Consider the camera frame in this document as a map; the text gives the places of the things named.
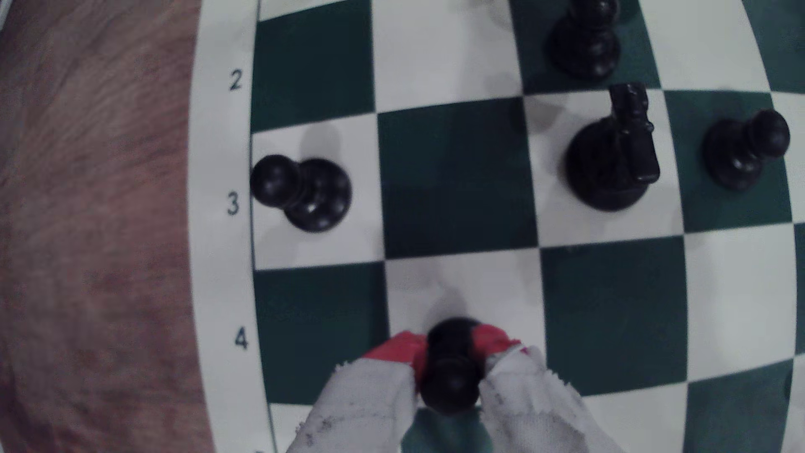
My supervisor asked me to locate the black chess pawn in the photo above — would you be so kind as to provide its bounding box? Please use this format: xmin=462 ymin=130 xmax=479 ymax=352
xmin=249 ymin=154 xmax=353 ymax=234
xmin=546 ymin=0 xmax=625 ymax=83
xmin=701 ymin=108 xmax=792 ymax=193
xmin=417 ymin=317 xmax=486 ymax=417

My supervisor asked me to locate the green and white chessboard mat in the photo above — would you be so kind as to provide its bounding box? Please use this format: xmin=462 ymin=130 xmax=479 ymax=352
xmin=187 ymin=0 xmax=805 ymax=453

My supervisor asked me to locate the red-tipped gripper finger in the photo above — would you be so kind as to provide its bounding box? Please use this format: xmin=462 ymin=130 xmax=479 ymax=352
xmin=470 ymin=323 xmax=627 ymax=453
xmin=286 ymin=330 xmax=430 ymax=453

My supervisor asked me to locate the black chess knight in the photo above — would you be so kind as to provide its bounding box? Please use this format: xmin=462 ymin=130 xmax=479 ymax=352
xmin=563 ymin=82 xmax=662 ymax=213

